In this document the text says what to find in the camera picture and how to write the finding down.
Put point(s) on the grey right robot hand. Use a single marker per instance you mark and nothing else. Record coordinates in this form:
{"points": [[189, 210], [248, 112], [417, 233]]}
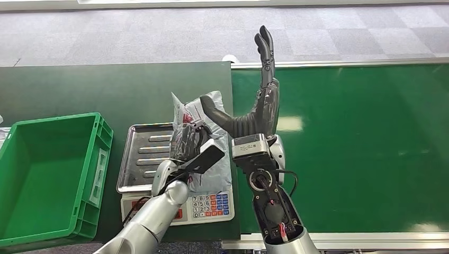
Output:
{"points": [[266, 108]]}

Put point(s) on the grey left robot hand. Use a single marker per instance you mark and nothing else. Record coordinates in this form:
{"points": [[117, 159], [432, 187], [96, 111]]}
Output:
{"points": [[186, 142]]}

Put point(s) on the grey plastic mailer package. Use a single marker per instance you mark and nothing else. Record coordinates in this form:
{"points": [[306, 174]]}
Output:
{"points": [[215, 175]]}

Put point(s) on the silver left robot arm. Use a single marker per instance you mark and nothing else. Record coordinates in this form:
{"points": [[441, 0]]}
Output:
{"points": [[154, 217]]}

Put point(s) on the white conveyor roller cap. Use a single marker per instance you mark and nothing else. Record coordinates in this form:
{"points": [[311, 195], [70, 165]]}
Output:
{"points": [[229, 59]]}

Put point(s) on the green conveyor belt machine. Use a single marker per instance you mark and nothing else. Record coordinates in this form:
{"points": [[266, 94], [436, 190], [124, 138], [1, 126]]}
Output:
{"points": [[368, 140]]}

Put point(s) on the steel weighing pan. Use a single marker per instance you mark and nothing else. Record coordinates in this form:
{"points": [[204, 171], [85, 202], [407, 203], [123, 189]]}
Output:
{"points": [[140, 157]]}

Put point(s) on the white electronic scale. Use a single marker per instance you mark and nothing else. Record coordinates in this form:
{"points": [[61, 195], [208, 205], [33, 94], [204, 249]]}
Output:
{"points": [[210, 210]]}

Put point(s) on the dark green table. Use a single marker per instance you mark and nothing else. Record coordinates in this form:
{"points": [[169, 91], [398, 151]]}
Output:
{"points": [[87, 87]]}

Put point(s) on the green plastic crate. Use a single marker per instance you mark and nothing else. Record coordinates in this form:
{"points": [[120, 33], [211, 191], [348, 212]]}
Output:
{"points": [[45, 182]]}

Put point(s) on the clear plastic bag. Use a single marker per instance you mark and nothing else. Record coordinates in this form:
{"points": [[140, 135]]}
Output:
{"points": [[2, 135]]}

